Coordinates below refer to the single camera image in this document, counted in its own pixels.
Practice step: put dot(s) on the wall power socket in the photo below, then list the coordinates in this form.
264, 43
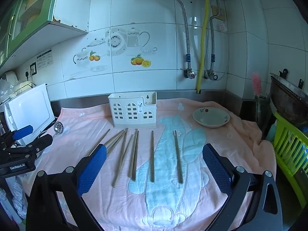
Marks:
33, 69

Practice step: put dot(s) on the chrome water valve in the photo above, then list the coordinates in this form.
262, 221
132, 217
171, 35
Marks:
209, 74

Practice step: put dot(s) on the red water valve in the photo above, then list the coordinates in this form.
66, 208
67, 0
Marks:
188, 73

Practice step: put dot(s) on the wooden chopstick seven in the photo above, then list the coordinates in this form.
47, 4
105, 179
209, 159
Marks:
133, 175

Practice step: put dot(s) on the white plastic utensil holder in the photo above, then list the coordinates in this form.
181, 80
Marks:
134, 109

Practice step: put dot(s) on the wooden chopstick three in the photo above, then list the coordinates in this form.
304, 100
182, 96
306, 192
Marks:
109, 151

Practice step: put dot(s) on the metal wok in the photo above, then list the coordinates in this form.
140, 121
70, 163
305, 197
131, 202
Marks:
289, 100

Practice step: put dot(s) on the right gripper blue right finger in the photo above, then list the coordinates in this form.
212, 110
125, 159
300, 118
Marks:
264, 208

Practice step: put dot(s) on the green plastic rack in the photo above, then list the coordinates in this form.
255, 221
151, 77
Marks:
290, 147

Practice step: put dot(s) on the wooden chopstick five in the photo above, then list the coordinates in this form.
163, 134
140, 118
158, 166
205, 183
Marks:
125, 152

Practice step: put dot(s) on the green wall cabinet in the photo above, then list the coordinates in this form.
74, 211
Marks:
31, 26

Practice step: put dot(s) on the wooden chopstick two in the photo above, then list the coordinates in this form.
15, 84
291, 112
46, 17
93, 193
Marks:
114, 139

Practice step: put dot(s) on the wooden chopstick eight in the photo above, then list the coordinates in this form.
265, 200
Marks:
152, 165

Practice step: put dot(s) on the wooden chopstick six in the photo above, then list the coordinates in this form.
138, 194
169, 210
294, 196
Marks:
132, 154

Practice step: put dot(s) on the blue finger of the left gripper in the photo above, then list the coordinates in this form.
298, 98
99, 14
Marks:
40, 144
23, 132

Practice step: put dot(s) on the pink bottle brush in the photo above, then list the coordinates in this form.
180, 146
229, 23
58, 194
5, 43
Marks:
257, 84

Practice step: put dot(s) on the wooden chopstick one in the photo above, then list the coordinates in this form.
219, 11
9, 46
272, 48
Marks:
98, 142

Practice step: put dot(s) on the metal slotted ladle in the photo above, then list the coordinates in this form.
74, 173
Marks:
58, 128

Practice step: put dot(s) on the pink towel with blue print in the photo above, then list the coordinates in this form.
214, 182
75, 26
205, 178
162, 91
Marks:
184, 195

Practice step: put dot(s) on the white ceramic dish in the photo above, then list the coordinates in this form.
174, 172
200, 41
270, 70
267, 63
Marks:
211, 117

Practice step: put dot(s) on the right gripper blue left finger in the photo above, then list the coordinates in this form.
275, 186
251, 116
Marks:
44, 210

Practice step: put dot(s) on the wooden chopstick ten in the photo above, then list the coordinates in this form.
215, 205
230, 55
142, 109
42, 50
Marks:
179, 158

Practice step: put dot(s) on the wooden chopstick four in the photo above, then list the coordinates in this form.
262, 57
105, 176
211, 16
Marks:
117, 168

